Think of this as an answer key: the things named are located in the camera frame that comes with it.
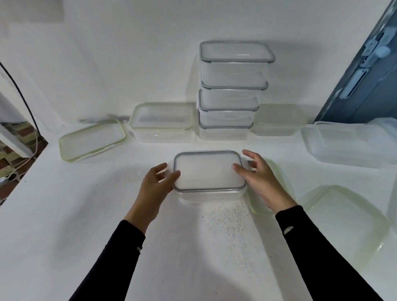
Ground green-lidded container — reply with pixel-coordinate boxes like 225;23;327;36
126;100;197;145

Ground large clear food container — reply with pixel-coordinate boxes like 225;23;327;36
164;147;256;208

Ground light blue door latch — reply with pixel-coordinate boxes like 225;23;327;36
361;24;397;68

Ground small green-rimmed clear lid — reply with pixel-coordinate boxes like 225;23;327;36
245;157;298;218

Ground thin white cable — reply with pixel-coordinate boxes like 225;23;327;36
4;130;39;180

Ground small clear container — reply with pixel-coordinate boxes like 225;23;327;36
252;102;308;139

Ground white door frame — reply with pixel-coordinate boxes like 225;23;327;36
0;121;34;159

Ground person's left forearm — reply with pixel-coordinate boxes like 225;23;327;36
66;217;147;301

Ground black wall cable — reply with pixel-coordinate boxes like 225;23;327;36
0;50;45;133

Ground large green-rimmed clear lid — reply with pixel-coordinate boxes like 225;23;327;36
58;116;128;165

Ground blue-grey door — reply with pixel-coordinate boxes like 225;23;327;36
314;0;397;130

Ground person's left hand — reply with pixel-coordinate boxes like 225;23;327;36
123;161;182;236

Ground medium grey-rimmed clear lid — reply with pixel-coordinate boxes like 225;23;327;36
198;117;254;132
197;90;261;114

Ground person's right hand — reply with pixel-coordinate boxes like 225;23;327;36
230;149;301;215

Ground white table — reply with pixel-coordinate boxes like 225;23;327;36
0;117;397;301

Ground person's right forearm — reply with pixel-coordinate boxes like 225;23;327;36
271;204;397;301

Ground square green-rimmed clear lid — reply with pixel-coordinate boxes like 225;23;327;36
294;183;393;272

